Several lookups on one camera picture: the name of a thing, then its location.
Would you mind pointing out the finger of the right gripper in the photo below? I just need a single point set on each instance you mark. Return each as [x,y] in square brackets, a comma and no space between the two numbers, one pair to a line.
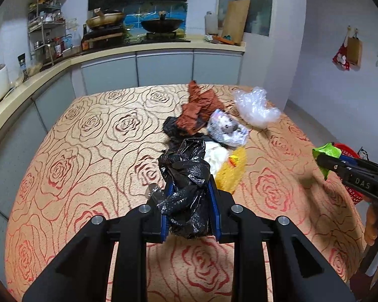
[358,162]
[365,181]

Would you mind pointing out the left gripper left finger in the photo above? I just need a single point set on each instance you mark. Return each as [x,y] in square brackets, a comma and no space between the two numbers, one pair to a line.
[106,259]

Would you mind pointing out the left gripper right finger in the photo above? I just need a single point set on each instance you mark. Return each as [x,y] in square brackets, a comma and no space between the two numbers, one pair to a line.
[272,257]

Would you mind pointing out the green snack wrapper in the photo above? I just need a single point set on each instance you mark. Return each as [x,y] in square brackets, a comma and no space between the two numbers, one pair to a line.
[329,149]

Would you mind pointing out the clear plastic bag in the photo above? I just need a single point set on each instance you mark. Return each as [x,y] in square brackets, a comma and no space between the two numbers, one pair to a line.
[253,108]

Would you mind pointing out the small yellow foam net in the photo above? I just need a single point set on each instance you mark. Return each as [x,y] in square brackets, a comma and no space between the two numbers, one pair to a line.
[231,172]

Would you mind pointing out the silver cartoon snack wrapper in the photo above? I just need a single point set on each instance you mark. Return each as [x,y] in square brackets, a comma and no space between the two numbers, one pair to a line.
[226,130]

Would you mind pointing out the white tissue wad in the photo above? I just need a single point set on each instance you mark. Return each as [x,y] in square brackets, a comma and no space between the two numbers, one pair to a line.
[215,155]

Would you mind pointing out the black plastic bag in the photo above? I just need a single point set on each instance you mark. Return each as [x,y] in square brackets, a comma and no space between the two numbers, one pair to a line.
[182,204]

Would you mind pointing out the brown paper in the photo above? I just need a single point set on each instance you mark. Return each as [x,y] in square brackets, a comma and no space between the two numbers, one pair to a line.
[199,108]

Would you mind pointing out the kitchen counter with cabinets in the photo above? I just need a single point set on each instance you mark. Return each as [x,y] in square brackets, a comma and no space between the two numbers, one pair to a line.
[31,109]

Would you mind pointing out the person's right hand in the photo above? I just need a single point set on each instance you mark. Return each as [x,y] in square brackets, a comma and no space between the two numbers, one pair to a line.
[371,226]

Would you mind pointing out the red plastic mesh basket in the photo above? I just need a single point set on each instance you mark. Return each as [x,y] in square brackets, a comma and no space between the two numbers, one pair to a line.
[355,195]

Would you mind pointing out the red hanging cloth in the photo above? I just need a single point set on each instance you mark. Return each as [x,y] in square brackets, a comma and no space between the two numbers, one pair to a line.
[340,59]

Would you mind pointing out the brown hanging paper bag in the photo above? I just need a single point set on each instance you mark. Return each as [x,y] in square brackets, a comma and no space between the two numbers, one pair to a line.
[355,49]

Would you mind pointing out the rose pattern tablecloth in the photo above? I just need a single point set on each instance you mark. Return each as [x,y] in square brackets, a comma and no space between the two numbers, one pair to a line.
[101,155]

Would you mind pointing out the wooden cutting board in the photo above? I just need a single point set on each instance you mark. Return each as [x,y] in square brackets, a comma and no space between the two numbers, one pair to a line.
[235,20]

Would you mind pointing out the white plastic jug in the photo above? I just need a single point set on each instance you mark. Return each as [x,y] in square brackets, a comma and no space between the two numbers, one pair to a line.
[211,23]

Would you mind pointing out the black wok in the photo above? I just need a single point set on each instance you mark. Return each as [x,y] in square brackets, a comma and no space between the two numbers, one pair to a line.
[161,24]

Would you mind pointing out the black gas stove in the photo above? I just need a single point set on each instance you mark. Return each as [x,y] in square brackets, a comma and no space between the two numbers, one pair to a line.
[118,36]

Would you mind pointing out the metal spice rack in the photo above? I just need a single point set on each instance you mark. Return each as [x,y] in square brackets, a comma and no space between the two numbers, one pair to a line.
[47,32]

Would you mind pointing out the beige frying pan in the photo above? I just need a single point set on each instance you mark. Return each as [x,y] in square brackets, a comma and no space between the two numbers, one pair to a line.
[105,18]

